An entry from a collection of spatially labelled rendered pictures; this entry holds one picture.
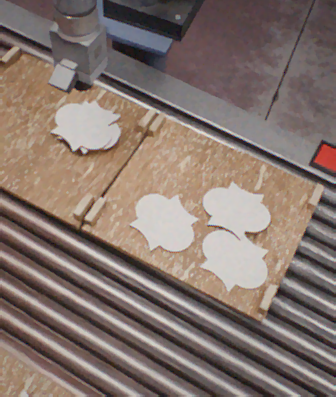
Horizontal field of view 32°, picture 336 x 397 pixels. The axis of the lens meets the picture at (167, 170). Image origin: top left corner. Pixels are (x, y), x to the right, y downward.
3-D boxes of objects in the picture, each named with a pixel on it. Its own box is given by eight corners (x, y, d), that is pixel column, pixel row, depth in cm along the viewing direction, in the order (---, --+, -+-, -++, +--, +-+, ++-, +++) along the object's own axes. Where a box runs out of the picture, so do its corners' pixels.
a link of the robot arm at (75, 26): (82, 23, 101) (42, 7, 103) (84, 43, 105) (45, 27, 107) (105, -2, 105) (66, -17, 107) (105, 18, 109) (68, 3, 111)
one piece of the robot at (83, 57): (26, 30, 102) (38, 93, 116) (70, 49, 100) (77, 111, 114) (65, -9, 109) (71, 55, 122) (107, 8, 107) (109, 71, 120)
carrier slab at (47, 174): (19, 54, 152) (18, 49, 151) (159, 118, 143) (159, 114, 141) (-75, 148, 134) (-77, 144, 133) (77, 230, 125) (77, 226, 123)
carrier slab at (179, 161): (161, 119, 143) (161, 114, 141) (322, 192, 133) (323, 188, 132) (81, 231, 125) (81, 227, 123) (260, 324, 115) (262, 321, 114)
